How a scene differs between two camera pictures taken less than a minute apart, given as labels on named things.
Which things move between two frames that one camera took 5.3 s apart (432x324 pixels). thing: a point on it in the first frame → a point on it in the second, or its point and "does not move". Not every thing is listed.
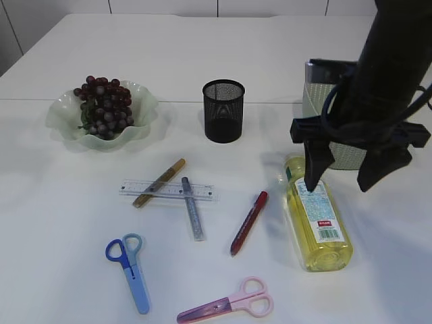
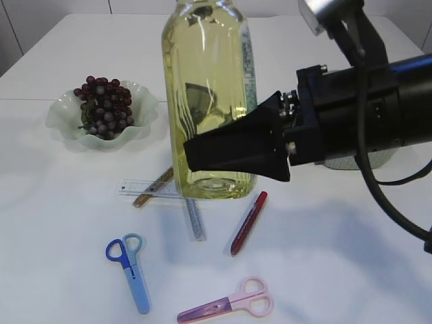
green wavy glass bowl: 64,115 does not move
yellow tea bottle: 322,239 → 209,72
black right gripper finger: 379,161 → 256,144
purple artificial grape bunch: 106,107 does not move
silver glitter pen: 193,210 does not move
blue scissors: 125,252 does not move
